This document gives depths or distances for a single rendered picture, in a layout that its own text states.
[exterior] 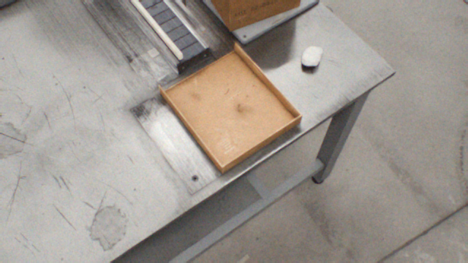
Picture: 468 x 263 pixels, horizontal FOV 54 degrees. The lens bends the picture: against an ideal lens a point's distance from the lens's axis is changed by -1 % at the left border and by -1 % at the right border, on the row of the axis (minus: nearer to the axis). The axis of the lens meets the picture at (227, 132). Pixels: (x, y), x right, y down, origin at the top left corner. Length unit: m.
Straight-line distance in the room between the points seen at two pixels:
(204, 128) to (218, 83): 0.15
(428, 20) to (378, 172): 1.00
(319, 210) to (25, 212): 1.25
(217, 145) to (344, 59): 0.46
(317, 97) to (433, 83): 1.30
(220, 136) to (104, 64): 0.41
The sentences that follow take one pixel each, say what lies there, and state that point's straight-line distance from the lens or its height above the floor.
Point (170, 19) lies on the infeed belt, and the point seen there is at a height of 0.88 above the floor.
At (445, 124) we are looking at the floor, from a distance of 2.43.
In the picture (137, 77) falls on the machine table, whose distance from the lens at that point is 1.35.
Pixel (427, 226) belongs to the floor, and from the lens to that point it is 2.17.
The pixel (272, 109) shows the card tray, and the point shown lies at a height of 0.83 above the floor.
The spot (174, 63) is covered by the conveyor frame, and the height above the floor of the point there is 0.87.
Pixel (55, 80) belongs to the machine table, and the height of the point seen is 0.83.
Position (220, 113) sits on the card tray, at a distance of 1.25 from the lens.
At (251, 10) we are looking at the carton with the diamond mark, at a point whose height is 0.91.
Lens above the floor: 1.91
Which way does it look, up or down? 62 degrees down
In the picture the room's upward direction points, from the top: straight up
